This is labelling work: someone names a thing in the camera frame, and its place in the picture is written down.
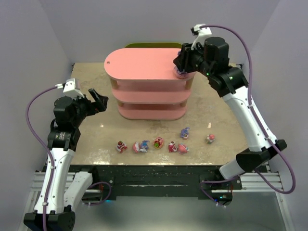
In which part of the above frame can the red white strawberry toy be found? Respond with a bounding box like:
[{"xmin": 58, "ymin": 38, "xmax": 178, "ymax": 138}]
[{"xmin": 116, "ymin": 141, "xmax": 128, "ymax": 153}]

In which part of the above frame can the purple bunny with bottle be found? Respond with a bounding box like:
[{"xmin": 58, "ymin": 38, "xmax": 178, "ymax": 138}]
[{"xmin": 139, "ymin": 140, "xmax": 150, "ymax": 153}]

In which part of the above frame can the round pink flower toy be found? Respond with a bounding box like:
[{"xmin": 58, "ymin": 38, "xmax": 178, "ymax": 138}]
[{"xmin": 153, "ymin": 137, "xmax": 164, "ymax": 149}]

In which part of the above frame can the purple bunny with cupcake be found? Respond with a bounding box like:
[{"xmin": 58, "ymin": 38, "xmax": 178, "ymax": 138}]
[{"xmin": 180, "ymin": 127, "xmax": 190, "ymax": 140}]

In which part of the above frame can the red pink cake toy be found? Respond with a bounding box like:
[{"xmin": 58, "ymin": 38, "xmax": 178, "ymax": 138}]
[{"xmin": 168, "ymin": 141, "xmax": 178, "ymax": 153}]

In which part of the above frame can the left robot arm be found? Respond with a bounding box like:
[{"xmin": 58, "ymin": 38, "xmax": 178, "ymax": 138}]
[{"xmin": 24, "ymin": 89, "xmax": 109, "ymax": 231}]

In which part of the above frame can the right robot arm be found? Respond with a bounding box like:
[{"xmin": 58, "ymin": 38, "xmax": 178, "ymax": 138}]
[{"xmin": 173, "ymin": 37, "xmax": 287, "ymax": 180}]

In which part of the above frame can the pink three-tier shelf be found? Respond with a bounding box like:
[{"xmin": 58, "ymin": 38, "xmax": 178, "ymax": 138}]
[{"xmin": 104, "ymin": 48, "xmax": 195, "ymax": 120}]

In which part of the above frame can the green board behind shelf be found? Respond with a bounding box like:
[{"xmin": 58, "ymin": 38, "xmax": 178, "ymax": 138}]
[{"xmin": 125, "ymin": 42, "xmax": 182, "ymax": 49}]

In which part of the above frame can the pink white lying toy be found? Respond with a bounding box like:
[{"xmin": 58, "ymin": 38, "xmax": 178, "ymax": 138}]
[{"xmin": 132, "ymin": 142, "xmax": 140, "ymax": 153}]

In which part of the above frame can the pink green standing toy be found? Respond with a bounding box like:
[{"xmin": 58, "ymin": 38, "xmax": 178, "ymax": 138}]
[{"xmin": 205, "ymin": 134, "xmax": 215, "ymax": 144}]

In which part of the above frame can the pink pig toy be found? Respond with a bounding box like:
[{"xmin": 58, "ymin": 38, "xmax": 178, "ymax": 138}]
[{"xmin": 178, "ymin": 143, "xmax": 189, "ymax": 154}]

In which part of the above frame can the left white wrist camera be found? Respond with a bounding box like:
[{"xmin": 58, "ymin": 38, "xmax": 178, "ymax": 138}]
[{"xmin": 55, "ymin": 78, "xmax": 85, "ymax": 99}]

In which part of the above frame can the black base frame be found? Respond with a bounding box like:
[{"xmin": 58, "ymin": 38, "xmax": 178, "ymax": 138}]
[{"xmin": 40, "ymin": 164, "xmax": 268, "ymax": 202}]

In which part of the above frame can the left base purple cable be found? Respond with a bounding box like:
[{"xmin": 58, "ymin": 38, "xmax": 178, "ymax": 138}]
[{"xmin": 83, "ymin": 181, "xmax": 113, "ymax": 207}]

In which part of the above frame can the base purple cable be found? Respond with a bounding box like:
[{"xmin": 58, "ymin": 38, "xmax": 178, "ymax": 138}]
[
  {"xmin": 83, "ymin": 181, "xmax": 113, "ymax": 207},
  {"xmin": 200, "ymin": 177, "xmax": 241, "ymax": 208}
]

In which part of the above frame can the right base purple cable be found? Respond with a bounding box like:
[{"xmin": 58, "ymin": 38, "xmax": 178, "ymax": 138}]
[{"xmin": 200, "ymin": 177, "xmax": 241, "ymax": 208}]

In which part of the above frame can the aluminium rail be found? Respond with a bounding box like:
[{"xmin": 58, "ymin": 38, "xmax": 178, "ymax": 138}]
[{"xmin": 31, "ymin": 166, "xmax": 284, "ymax": 193}]

